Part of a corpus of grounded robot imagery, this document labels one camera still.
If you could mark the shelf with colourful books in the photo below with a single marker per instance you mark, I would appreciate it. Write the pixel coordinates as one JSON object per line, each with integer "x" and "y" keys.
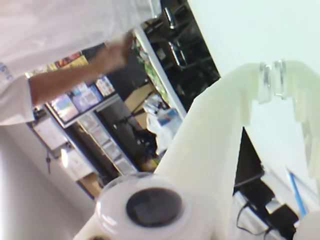
{"x": 82, "y": 100}

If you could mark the person's bare forearm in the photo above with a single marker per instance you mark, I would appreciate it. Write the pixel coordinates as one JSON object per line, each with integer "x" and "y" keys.
{"x": 62, "y": 82}

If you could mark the clear plastic drawer unit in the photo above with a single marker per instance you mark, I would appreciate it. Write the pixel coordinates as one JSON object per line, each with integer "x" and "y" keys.
{"x": 107, "y": 145}

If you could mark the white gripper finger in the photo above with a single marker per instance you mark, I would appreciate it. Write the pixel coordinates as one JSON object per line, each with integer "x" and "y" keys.
{"x": 205, "y": 140}
{"x": 310, "y": 100}

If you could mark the person in white shirt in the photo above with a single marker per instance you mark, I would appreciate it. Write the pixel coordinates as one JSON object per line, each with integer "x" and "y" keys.
{"x": 62, "y": 25}

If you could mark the long white beam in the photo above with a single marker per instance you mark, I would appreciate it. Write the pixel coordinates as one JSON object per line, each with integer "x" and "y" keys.
{"x": 160, "y": 72}

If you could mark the person's bare hand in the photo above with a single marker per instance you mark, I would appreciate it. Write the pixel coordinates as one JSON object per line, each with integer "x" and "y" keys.
{"x": 113, "y": 57}

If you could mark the black electronics box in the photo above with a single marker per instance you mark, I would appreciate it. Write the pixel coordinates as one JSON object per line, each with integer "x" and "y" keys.
{"x": 282, "y": 220}

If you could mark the small hanging key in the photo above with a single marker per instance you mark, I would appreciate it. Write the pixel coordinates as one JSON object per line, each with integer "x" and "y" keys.
{"x": 48, "y": 162}

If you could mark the white plastic bag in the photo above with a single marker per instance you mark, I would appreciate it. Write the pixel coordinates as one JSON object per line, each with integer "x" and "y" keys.
{"x": 165, "y": 125}

